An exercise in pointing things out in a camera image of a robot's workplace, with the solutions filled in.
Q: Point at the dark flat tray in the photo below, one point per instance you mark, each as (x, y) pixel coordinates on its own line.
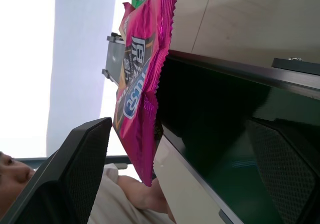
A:
(297, 64)

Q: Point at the person's bare hand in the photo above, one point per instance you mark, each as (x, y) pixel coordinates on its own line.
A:
(147, 196)

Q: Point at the person's head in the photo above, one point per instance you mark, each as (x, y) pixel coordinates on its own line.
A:
(12, 176)

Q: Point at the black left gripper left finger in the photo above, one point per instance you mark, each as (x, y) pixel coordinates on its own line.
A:
(75, 174)

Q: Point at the magenta snack bag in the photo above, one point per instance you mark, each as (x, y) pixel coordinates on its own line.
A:
(142, 58)

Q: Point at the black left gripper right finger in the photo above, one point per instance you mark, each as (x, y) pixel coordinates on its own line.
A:
(290, 174)

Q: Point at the dark green storage bin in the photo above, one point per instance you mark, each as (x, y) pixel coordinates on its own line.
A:
(215, 123)

